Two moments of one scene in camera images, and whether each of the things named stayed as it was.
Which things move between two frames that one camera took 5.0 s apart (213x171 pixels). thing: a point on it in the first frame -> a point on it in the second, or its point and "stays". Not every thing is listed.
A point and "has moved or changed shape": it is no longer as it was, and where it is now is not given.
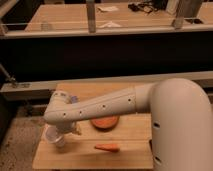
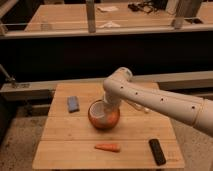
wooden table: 113,140 stays
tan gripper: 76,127 -> 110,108
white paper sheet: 106,9 stays
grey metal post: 91,17 stays
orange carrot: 112,147 stays
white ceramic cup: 54,135 has moved or changed shape
